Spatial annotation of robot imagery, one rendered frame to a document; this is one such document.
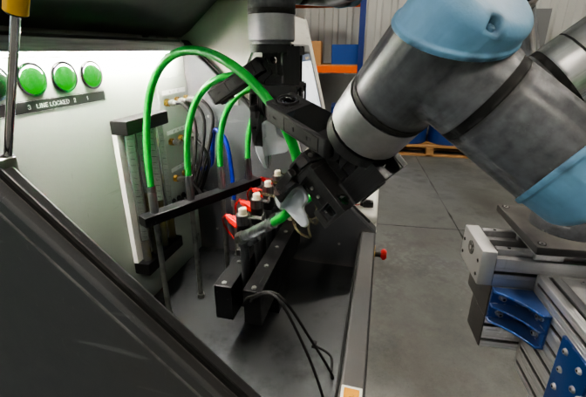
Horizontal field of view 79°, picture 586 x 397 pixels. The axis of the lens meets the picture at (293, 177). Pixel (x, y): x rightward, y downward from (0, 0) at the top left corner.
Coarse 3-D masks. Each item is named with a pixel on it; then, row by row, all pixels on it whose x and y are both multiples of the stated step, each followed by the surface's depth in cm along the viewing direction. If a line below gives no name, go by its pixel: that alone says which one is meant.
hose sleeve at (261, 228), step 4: (264, 220) 55; (268, 220) 54; (256, 224) 56; (260, 224) 55; (264, 224) 54; (268, 224) 53; (252, 228) 56; (256, 228) 55; (260, 228) 55; (264, 228) 54; (268, 228) 54; (272, 228) 54; (244, 232) 58; (248, 232) 57; (252, 232) 56; (256, 232) 56; (260, 232) 55; (264, 232) 55; (244, 236) 58; (248, 236) 57; (252, 236) 57; (244, 240) 58; (248, 240) 58
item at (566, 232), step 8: (528, 216) 86; (536, 216) 81; (536, 224) 81; (544, 224) 79; (552, 224) 78; (584, 224) 75; (552, 232) 78; (560, 232) 77; (568, 232) 76; (576, 232) 75; (584, 232) 75; (576, 240) 75; (584, 240) 75
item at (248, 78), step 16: (176, 48) 56; (192, 48) 53; (208, 48) 52; (160, 64) 59; (224, 64) 50; (256, 80) 48; (144, 112) 66; (144, 128) 67; (144, 144) 69; (288, 144) 47; (144, 160) 70; (272, 224) 53
